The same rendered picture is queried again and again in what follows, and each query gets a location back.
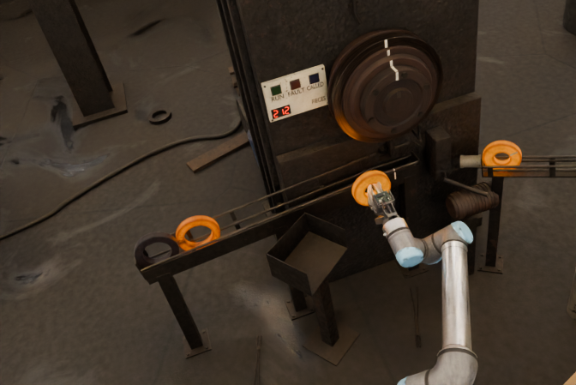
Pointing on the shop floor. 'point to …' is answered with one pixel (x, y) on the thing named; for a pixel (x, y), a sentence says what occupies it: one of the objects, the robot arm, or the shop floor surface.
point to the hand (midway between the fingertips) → (370, 184)
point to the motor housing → (471, 201)
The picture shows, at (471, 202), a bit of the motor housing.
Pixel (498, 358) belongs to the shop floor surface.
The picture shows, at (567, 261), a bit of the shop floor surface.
